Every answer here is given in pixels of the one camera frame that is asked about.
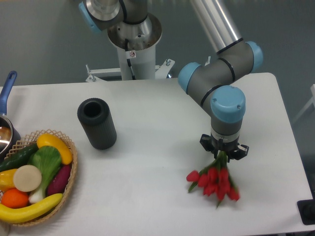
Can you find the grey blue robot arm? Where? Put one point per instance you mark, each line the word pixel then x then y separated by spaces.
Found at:
pixel 210 85

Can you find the purple eggplant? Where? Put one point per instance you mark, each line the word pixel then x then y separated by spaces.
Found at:
pixel 59 183

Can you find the yellow banana squash lower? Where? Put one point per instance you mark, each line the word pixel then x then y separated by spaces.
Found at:
pixel 29 213

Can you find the orange fruit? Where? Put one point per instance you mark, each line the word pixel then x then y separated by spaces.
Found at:
pixel 14 198

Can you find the beige round disc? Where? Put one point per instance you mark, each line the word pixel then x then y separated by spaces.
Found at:
pixel 27 178

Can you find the green cucumber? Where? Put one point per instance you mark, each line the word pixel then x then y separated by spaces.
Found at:
pixel 18 159

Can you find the red tulip bouquet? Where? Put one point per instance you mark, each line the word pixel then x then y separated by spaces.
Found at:
pixel 215 179

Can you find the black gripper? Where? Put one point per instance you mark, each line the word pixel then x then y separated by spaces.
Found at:
pixel 233 149

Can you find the yellow bell pepper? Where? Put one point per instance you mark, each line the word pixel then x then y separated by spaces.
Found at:
pixel 6 180

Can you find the black device at edge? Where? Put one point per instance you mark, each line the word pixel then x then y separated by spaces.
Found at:
pixel 307 211

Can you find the green bok choy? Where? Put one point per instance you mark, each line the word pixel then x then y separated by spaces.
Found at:
pixel 48 160

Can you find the woven wicker basket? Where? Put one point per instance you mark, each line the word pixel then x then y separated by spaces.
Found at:
pixel 31 139

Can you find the dark grey ribbed vase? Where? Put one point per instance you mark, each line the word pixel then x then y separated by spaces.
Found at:
pixel 96 119

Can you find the white frame at right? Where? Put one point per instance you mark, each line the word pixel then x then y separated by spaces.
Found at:
pixel 307 109

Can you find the yellow squash upper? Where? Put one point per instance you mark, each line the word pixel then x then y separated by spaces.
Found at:
pixel 47 139

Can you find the blue handled saucepan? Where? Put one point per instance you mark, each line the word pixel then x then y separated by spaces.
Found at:
pixel 8 134

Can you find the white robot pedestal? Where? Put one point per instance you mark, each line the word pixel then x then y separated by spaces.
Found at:
pixel 136 49

